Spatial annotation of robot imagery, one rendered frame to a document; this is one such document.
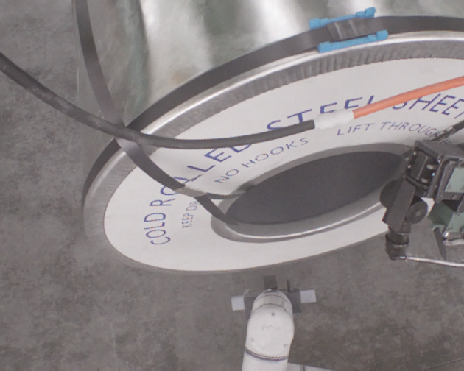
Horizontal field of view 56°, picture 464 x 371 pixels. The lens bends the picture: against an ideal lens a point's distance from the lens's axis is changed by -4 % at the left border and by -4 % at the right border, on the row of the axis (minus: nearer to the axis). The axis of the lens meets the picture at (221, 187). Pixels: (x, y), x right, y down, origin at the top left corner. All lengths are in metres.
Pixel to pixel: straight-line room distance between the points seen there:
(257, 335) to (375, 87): 0.49
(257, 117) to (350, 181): 0.73
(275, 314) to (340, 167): 0.75
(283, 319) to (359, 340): 1.11
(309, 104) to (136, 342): 1.39
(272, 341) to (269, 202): 0.68
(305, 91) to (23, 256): 1.70
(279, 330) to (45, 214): 1.57
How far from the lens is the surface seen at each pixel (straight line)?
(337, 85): 0.78
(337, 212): 1.47
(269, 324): 0.86
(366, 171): 1.44
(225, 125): 0.78
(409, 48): 0.77
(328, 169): 1.52
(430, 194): 1.01
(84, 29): 0.90
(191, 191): 0.86
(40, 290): 2.13
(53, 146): 2.40
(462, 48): 0.84
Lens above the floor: 1.89
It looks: 65 degrees down
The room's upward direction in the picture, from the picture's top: 8 degrees counter-clockwise
